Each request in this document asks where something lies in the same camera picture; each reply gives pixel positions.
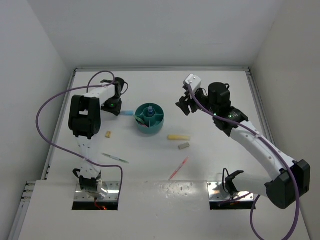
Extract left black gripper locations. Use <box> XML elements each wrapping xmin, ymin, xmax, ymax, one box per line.
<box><xmin>100</xmin><ymin>96</ymin><xmax>121</xmax><ymax>116</ymax></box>

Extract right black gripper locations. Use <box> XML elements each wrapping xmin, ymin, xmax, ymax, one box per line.
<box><xmin>176</xmin><ymin>86</ymin><xmax>218</xmax><ymax>117</ymax></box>

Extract blue highlighter marker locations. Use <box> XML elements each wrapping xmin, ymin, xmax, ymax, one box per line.
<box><xmin>119</xmin><ymin>110</ymin><xmax>134</xmax><ymax>116</ymax></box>

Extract green correction tape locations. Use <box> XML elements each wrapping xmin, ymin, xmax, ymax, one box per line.
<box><xmin>134</xmin><ymin>115</ymin><xmax>148</xmax><ymax>127</ymax></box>

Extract tan eraser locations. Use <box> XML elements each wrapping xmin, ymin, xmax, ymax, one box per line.
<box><xmin>105</xmin><ymin>131</ymin><xmax>112</xmax><ymax>138</ymax></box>

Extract yellow highlighter marker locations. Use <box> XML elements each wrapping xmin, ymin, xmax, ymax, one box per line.
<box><xmin>167</xmin><ymin>134</ymin><xmax>191</xmax><ymax>141</ymax></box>

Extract blue cap spray bottle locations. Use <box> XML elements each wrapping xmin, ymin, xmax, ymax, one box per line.
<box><xmin>147</xmin><ymin>105</ymin><xmax>155</xmax><ymax>118</ymax></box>

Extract grey eraser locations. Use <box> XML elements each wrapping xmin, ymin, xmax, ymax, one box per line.
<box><xmin>178</xmin><ymin>142</ymin><xmax>190</xmax><ymax>150</ymax></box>

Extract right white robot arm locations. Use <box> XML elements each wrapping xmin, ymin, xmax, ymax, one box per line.
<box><xmin>176</xmin><ymin>80</ymin><xmax>311</xmax><ymax>210</ymax></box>

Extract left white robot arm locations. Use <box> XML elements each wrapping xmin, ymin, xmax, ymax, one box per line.
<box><xmin>68</xmin><ymin>77</ymin><xmax>127</xmax><ymax>198</ymax></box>

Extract teal round organizer container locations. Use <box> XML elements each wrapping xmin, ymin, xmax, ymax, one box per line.
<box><xmin>134</xmin><ymin>103</ymin><xmax>165</xmax><ymax>135</ymax></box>

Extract green pen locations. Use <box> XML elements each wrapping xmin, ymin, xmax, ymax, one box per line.
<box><xmin>101</xmin><ymin>153</ymin><xmax>129</xmax><ymax>164</ymax></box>

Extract red pen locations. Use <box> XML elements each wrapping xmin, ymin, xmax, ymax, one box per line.
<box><xmin>168</xmin><ymin>157</ymin><xmax>189</xmax><ymax>181</ymax></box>

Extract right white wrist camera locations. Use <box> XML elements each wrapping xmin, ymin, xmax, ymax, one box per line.
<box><xmin>183</xmin><ymin>73</ymin><xmax>202</xmax><ymax>92</ymax></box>

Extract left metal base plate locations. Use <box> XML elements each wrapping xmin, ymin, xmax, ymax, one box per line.
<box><xmin>73</xmin><ymin>181</ymin><xmax>120</xmax><ymax>202</ymax></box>

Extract metal base plate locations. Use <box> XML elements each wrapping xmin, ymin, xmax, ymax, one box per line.
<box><xmin>73</xmin><ymin>181</ymin><xmax>120</xmax><ymax>202</ymax></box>
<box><xmin>207</xmin><ymin>181</ymin><xmax>255</xmax><ymax>203</ymax></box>

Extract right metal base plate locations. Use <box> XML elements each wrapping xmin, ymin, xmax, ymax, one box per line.
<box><xmin>207</xmin><ymin>181</ymin><xmax>255</xmax><ymax>203</ymax></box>

